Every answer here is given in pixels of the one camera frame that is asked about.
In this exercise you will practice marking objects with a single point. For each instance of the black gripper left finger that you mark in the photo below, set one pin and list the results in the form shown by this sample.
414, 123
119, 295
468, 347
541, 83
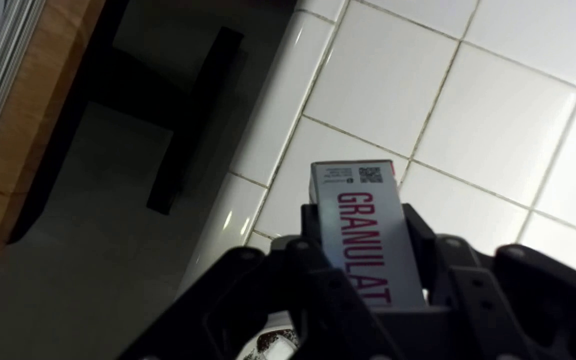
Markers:
274, 306

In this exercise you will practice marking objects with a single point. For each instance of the white red milk carton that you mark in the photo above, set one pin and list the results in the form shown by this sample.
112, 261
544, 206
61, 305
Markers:
369, 233

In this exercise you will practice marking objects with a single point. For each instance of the black metal stand frame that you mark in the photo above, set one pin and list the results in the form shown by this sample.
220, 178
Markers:
168, 86

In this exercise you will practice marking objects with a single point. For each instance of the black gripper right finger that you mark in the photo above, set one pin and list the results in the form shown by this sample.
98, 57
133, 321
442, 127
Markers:
535, 306

